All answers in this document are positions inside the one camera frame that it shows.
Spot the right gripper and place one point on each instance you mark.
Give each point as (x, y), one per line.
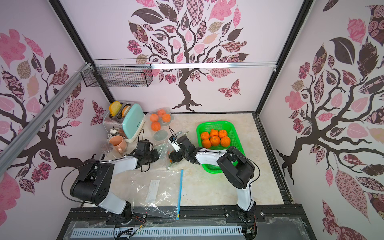
(176, 154)

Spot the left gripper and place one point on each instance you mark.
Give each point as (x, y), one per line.
(155, 156)

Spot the orange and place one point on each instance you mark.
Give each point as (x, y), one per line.
(206, 143)
(225, 142)
(204, 136)
(214, 133)
(222, 134)
(215, 141)

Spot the green plastic basket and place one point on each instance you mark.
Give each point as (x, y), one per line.
(220, 125)

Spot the blue-zip clear bag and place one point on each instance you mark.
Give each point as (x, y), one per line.
(156, 193)

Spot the green-zip bag of oranges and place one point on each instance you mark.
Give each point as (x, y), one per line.
(164, 151)

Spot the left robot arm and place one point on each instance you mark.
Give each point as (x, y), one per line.
(95, 177)

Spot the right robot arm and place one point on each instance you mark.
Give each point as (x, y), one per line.
(236, 167)

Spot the pink ceramic mug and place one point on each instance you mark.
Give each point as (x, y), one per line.
(118, 143)

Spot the clear glass cup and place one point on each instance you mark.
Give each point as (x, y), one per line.
(108, 149)

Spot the mint green toaster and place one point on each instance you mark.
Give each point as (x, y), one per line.
(127, 123)

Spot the yellow toast slice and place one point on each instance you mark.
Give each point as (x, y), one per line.
(114, 108)

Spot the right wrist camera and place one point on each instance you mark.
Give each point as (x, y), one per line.
(173, 140)

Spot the black wire wall basket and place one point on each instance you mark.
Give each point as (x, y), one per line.
(130, 72)

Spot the white cable duct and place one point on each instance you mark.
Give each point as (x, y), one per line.
(148, 232)

